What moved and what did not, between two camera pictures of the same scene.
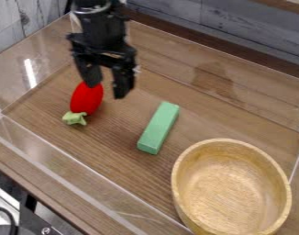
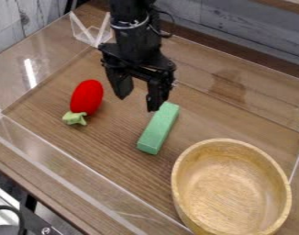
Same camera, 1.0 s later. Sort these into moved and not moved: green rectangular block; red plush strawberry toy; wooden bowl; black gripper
Moved: black gripper
Not moved: red plush strawberry toy; wooden bowl; green rectangular block
